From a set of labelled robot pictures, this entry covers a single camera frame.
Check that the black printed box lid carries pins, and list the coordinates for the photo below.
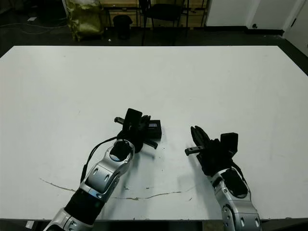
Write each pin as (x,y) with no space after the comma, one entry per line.
(155,131)

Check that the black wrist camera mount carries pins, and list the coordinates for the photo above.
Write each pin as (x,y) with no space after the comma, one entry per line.
(229,143)
(132,118)

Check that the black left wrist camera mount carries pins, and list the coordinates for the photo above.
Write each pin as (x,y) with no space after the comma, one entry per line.
(132,118)

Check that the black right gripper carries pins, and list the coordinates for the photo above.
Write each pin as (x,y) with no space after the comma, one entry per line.
(214,157)

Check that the yellow green plastic bag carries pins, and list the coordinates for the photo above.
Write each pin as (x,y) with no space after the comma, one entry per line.
(85,20)

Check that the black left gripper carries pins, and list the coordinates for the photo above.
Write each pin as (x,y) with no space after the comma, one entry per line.
(134,137)

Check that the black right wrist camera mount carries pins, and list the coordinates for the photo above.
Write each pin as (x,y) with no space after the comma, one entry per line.
(229,143)

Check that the black mesh chair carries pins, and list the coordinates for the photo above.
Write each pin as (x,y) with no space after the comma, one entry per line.
(166,10)

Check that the white paper sheet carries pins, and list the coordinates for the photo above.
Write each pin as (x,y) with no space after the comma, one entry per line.
(31,19)

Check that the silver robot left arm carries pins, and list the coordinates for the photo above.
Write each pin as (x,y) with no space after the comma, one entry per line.
(101,175)

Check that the black waste bin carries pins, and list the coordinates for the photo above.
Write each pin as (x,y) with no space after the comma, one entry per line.
(122,26)

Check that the white door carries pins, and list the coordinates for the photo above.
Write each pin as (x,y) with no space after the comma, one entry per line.
(298,24)

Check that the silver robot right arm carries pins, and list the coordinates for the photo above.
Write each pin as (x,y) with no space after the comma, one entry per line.
(238,199)

